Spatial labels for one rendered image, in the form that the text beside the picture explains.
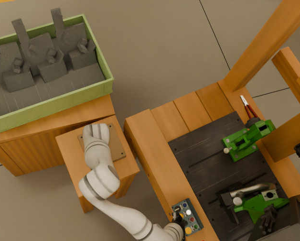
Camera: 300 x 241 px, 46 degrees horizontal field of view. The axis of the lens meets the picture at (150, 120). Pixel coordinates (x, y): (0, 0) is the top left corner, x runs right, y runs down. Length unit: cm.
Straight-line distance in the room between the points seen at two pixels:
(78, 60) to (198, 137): 74
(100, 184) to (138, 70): 198
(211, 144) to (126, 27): 162
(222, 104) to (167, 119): 32
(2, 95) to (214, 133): 109
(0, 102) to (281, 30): 134
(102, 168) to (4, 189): 169
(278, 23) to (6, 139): 136
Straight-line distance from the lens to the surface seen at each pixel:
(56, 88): 189
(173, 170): 173
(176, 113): 184
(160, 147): 174
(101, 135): 141
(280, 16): 153
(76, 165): 175
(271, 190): 152
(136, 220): 111
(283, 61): 173
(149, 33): 311
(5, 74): 188
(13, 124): 186
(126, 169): 175
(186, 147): 177
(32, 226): 259
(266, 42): 163
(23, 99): 189
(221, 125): 186
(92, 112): 189
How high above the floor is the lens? 255
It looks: 68 degrees down
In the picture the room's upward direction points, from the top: 23 degrees clockwise
